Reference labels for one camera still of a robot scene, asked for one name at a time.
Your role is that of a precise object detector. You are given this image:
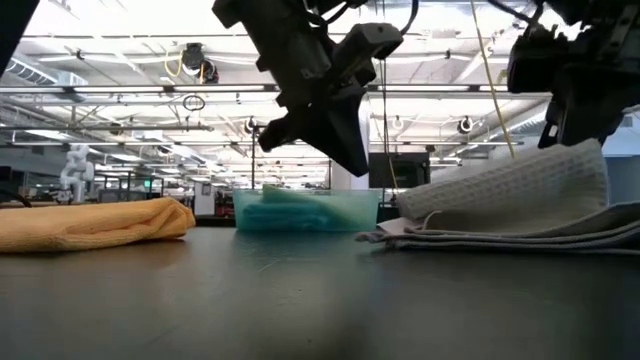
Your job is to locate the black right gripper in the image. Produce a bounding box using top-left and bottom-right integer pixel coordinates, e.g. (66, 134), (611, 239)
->
(537, 7), (640, 150)

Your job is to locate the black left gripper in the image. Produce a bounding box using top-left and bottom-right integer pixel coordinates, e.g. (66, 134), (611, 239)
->
(255, 22), (371, 179)

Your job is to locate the teal plastic bin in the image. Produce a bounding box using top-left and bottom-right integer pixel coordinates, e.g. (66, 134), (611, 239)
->
(232, 187), (383, 233)

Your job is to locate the grey waffle-weave towel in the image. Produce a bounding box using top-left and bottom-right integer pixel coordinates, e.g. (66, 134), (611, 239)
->
(355, 138), (640, 257)

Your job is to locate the orange microfiber towel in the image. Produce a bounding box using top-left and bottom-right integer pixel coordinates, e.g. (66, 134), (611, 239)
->
(0, 197), (197, 255)

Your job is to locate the white building pillar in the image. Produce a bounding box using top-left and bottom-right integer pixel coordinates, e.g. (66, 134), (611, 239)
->
(330, 99), (372, 191)

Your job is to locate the black monitor screen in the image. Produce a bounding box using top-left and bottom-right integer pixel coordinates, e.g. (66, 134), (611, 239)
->
(368, 151), (432, 190)

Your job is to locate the white robot figure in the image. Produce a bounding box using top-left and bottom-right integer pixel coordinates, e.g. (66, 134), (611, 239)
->
(58, 144), (96, 204)

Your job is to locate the thin yellow hanging cord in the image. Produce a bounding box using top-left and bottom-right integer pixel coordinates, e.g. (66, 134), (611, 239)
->
(380, 59), (400, 190)

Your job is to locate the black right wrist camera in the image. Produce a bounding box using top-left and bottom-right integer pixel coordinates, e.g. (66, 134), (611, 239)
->
(506, 28), (570, 96)

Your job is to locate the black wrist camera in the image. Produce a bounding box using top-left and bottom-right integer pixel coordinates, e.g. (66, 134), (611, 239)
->
(506, 28), (570, 96)
(343, 21), (405, 87)

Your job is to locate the black metal rig frame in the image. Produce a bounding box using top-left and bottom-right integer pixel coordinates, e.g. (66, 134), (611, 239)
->
(248, 122), (334, 191)

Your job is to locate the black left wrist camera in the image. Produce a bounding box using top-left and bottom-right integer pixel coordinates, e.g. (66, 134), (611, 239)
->
(343, 21), (405, 87)

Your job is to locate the yellow extension cord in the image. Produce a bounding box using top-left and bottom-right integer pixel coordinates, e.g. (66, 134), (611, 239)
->
(468, 0), (517, 160)

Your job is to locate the black table frame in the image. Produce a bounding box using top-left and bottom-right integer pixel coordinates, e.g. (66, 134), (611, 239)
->
(193, 214), (401, 229)

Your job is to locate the black hanging cable loop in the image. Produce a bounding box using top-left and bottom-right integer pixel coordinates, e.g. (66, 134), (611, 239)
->
(181, 94), (207, 113)

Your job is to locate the black ceiling cable reel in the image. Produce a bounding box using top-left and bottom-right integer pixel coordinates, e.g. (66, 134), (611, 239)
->
(179, 41), (220, 85)

